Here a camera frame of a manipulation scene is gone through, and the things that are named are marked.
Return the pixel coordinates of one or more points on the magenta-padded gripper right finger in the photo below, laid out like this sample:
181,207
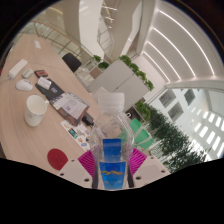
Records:
150,171

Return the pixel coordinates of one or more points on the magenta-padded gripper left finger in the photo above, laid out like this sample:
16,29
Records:
75,173

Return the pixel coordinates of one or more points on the clear blue-labelled water bottle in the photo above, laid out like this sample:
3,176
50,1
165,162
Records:
111,166

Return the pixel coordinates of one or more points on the flat round red coaster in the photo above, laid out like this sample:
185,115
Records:
57,159

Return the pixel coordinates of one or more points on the row of green hedge plants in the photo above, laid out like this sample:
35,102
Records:
173,140

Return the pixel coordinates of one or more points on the printed booklet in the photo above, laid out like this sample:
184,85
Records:
71,106

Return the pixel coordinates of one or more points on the white paper cup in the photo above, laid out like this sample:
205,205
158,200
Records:
35,110

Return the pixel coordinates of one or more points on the black folder with white card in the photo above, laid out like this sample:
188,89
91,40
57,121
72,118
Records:
50,91

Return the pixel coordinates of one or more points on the white cabinet topped with plants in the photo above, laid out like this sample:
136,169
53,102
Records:
120,78

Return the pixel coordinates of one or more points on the white computer mouse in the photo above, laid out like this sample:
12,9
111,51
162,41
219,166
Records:
24,85

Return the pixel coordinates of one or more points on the small red and black box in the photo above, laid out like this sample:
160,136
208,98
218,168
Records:
41,73

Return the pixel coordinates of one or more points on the small grey device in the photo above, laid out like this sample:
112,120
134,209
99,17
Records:
28,73

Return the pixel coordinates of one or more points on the black chair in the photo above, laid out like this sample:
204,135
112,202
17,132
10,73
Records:
71,61

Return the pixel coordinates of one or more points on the low planter with green plants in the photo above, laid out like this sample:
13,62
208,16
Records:
101,64

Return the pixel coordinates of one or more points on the white power strip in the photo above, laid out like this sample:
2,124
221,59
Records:
18,68

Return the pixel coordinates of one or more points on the ceiling strip lights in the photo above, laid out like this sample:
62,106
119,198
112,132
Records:
180,43

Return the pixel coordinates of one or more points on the glass balustrade railing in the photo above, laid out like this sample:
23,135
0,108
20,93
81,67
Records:
63,40

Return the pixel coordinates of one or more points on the white paper slip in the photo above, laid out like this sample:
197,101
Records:
37,44

